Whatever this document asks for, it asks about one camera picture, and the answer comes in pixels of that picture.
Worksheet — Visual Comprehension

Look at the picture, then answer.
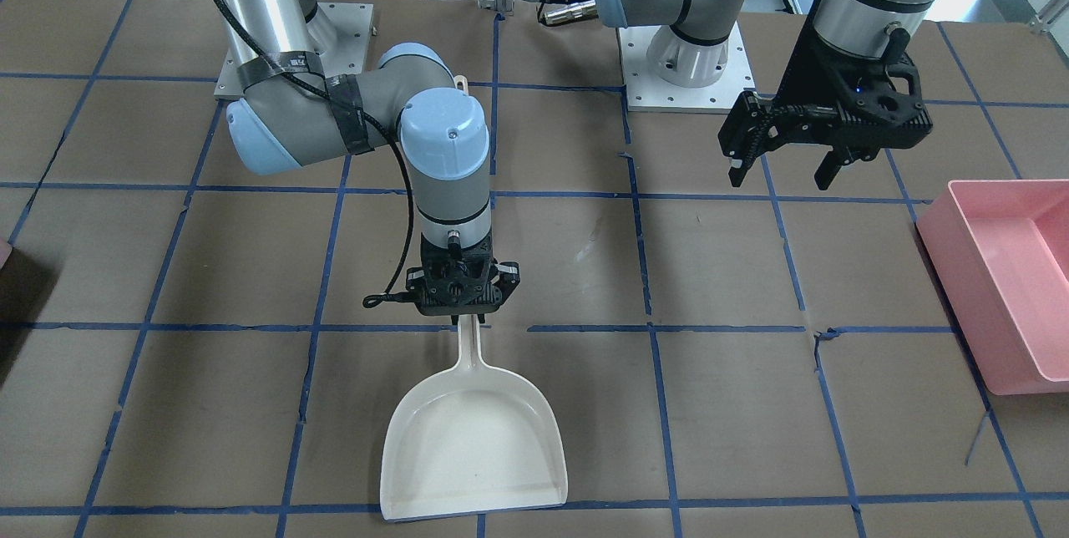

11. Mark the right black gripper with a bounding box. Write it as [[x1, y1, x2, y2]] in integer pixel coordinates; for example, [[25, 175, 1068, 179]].
[[405, 237, 520, 326]]

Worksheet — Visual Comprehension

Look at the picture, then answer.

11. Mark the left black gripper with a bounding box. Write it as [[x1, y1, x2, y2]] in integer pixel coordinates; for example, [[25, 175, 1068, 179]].
[[718, 21, 933, 190]]

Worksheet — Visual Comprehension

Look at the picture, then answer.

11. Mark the white plastic dustpan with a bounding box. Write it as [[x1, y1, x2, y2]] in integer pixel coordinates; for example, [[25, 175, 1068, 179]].
[[379, 316, 569, 521]]

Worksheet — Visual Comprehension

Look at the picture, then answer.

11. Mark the cream hand brush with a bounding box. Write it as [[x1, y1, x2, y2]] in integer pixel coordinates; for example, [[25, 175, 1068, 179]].
[[452, 74, 469, 95]]

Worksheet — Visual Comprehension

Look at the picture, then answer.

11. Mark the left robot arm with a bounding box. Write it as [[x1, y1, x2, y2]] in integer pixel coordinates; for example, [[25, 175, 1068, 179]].
[[595, 0, 934, 190]]

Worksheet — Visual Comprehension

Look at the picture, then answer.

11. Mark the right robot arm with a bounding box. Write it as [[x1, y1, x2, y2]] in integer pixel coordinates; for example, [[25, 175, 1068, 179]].
[[211, 0, 520, 326]]

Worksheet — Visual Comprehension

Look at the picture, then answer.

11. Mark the pink plastic bin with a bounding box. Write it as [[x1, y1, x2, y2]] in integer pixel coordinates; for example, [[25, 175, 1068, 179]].
[[917, 180, 1068, 396]]

